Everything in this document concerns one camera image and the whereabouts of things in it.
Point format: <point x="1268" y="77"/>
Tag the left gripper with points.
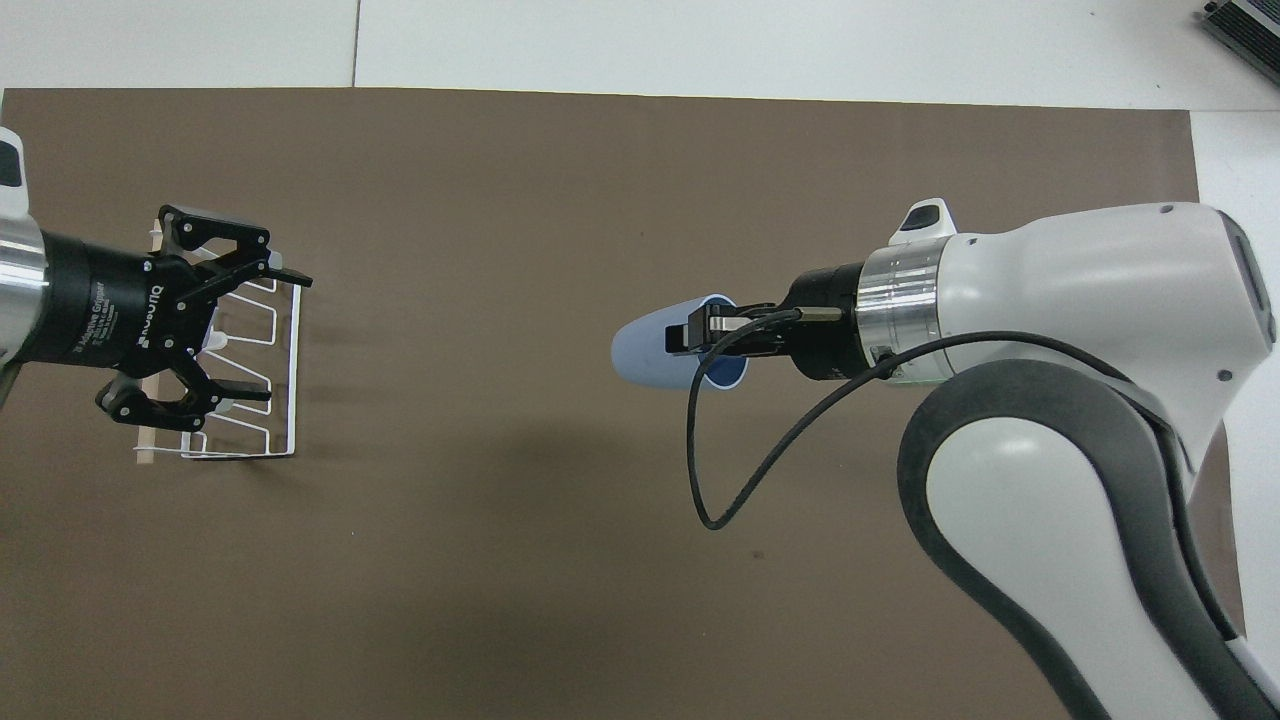
<point x="105" y="305"/>

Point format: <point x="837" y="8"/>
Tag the grey ribbed metal box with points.
<point x="1250" y="25"/>

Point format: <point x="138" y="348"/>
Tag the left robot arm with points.
<point x="18" y="270"/>

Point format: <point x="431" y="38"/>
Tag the light blue cup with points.
<point x="640" y="350"/>

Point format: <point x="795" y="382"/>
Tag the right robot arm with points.
<point x="1080" y="300"/>

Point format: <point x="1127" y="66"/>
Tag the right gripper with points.
<point x="825" y="325"/>

